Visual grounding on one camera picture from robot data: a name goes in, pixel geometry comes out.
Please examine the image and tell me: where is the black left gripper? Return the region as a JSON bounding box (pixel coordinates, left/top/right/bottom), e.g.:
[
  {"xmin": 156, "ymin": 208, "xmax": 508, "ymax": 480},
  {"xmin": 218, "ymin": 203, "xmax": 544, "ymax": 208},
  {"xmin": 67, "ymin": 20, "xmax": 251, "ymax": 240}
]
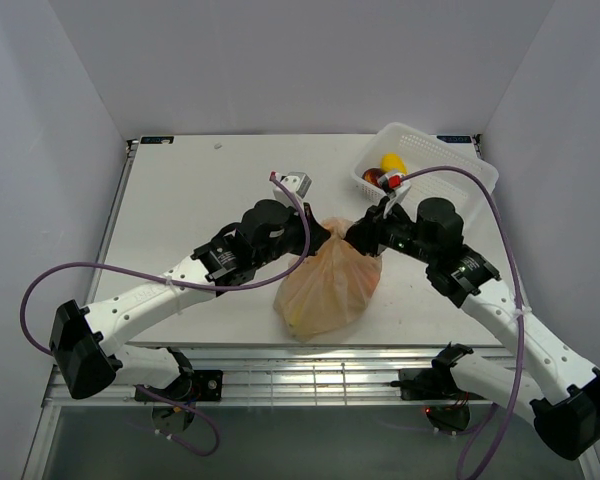
[{"xmin": 255, "ymin": 201, "xmax": 329, "ymax": 268}]

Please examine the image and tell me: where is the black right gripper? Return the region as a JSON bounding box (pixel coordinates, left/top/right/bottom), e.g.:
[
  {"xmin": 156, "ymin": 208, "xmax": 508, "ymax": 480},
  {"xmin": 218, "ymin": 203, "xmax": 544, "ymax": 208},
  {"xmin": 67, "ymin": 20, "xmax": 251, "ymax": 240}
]
[{"xmin": 337, "ymin": 196, "xmax": 436, "ymax": 265}]

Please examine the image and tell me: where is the banana print plastic bag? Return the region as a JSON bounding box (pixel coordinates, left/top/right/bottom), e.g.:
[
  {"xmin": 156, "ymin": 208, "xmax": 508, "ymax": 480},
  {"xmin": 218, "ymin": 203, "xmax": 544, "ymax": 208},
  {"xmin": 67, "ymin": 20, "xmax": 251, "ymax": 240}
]
[{"xmin": 273, "ymin": 217, "xmax": 383, "ymax": 341}]

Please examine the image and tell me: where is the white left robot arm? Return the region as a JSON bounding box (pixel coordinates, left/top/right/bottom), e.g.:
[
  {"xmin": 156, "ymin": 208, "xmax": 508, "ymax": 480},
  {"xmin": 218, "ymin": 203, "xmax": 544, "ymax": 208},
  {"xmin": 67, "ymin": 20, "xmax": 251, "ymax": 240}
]
[{"xmin": 49, "ymin": 200, "xmax": 330, "ymax": 400}]

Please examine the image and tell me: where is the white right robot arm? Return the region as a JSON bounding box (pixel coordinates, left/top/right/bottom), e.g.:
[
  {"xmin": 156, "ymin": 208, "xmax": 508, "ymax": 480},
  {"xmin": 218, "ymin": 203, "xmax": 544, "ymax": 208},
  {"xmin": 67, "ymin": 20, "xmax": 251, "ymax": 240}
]
[{"xmin": 345, "ymin": 198, "xmax": 600, "ymax": 460}]

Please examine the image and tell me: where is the dark red apple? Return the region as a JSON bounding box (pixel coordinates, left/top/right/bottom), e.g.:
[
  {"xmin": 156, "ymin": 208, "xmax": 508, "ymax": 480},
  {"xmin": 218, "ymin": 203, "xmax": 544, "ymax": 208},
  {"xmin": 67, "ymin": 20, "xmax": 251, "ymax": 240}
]
[{"xmin": 362, "ymin": 168, "xmax": 385, "ymax": 187}]

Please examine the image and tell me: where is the yellow lemon fruit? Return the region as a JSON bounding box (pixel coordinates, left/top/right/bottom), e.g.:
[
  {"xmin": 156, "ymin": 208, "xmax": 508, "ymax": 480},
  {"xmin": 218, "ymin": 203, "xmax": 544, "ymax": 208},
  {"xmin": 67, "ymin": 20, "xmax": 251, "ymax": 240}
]
[{"xmin": 380, "ymin": 152, "xmax": 408, "ymax": 175}]

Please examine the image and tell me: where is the white plastic basket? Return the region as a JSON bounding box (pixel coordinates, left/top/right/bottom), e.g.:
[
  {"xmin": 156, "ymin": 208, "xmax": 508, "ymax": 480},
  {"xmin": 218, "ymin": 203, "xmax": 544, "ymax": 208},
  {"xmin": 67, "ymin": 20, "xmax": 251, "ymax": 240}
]
[{"xmin": 350, "ymin": 122, "xmax": 499, "ymax": 225}]

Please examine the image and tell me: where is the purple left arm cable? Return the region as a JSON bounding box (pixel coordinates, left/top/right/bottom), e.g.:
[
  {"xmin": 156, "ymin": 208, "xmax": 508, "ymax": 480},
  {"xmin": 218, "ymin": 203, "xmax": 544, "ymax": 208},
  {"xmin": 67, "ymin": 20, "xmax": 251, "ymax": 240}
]
[{"xmin": 19, "ymin": 177, "xmax": 312, "ymax": 457}]

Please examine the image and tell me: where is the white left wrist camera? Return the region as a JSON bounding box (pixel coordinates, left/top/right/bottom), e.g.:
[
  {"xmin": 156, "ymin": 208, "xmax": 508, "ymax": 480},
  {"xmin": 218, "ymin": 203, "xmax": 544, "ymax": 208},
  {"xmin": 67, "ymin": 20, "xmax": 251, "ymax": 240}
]
[{"xmin": 270, "ymin": 172, "xmax": 312, "ymax": 207}]

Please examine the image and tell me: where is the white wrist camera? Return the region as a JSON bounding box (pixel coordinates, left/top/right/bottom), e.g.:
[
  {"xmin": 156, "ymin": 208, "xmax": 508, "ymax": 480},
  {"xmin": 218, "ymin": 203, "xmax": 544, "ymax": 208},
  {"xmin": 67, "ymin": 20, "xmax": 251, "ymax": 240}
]
[
  {"xmin": 378, "ymin": 169, "xmax": 411, "ymax": 219},
  {"xmin": 270, "ymin": 172, "xmax": 312, "ymax": 207}
]

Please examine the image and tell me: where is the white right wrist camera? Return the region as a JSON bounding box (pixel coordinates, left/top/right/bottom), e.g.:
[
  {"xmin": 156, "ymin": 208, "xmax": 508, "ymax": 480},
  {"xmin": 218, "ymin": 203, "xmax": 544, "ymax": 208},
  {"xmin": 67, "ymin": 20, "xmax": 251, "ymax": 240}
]
[{"xmin": 378, "ymin": 169, "xmax": 411, "ymax": 219}]

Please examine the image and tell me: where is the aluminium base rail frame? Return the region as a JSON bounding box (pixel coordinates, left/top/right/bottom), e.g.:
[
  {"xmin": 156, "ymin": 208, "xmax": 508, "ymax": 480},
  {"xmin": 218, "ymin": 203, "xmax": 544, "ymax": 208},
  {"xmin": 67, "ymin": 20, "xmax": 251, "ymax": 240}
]
[{"xmin": 22, "ymin": 133, "xmax": 600, "ymax": 480}]

